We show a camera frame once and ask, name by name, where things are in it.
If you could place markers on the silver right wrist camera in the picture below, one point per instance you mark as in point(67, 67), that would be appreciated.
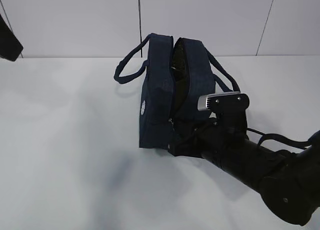
point(228, 107)

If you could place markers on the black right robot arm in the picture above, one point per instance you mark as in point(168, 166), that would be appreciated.
point(288, 182)

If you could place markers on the dark navy lunch bag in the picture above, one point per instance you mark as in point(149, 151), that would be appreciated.
point(177, 74)

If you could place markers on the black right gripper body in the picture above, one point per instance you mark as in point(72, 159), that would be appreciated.
point(213, 135)

